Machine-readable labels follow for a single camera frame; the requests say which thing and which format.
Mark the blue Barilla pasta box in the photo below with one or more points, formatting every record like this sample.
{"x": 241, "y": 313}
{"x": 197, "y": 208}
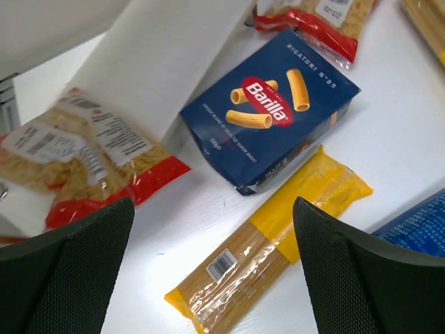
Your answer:
{"x": 262, "y": 114}

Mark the blue and orange pasta bag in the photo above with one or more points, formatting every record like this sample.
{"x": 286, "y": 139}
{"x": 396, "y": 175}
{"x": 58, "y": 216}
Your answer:
{"x": 421, "y": 228}

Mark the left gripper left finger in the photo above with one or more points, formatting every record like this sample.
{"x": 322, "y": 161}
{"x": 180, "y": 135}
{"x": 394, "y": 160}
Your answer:
{"x": 61, "y": 281}

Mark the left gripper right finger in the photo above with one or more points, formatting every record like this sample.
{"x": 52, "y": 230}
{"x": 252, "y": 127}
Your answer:
{"x": 358, "y": 283}

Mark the yellow spaghetti pack right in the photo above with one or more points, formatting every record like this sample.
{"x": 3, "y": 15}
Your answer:
{"x": 428, "y": 18}

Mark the red macaroni bag near shelf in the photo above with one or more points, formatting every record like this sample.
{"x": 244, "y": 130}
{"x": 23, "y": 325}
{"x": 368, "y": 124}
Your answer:
{"x": 334, "y": 26}

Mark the red fusilli pasta bag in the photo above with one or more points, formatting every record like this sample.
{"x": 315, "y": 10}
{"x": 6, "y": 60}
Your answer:
{"x": 72, "y": 160}

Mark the yellow spaghetti pack left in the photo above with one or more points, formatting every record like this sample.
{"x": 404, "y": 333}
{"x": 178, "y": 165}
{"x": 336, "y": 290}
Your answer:
{"x": 219, "y": 292}

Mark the yellow spaghetti pack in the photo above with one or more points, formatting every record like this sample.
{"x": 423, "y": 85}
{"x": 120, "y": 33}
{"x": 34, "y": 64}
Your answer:
{"x": 428, "y": 18}
{"x": 219, "y": 292}

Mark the white two-tier shelf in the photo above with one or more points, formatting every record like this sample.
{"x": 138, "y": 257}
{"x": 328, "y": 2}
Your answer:
{"x": 150, "y": 60}

